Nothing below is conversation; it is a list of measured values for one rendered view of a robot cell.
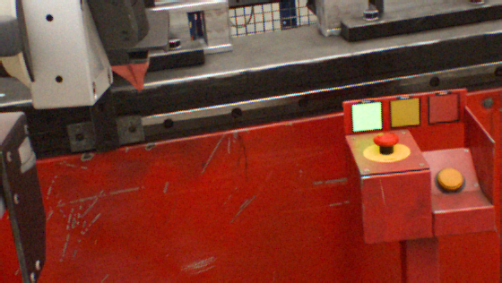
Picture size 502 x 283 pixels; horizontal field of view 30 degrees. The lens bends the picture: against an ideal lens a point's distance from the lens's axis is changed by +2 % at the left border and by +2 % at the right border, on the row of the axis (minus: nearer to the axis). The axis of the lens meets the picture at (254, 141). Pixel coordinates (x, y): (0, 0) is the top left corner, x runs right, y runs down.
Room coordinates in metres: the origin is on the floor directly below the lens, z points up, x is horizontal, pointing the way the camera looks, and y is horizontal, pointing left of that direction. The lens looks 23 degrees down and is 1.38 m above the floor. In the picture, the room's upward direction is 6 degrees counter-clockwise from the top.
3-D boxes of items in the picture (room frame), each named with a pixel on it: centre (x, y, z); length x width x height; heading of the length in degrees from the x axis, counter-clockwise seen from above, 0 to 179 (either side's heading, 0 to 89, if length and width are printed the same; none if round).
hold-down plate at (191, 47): (1.59, 0.23, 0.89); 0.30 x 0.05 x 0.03; 99
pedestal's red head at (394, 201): (1.34, -0.25, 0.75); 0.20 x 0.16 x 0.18; 91
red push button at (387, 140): (1.33, -0.20, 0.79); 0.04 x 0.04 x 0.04
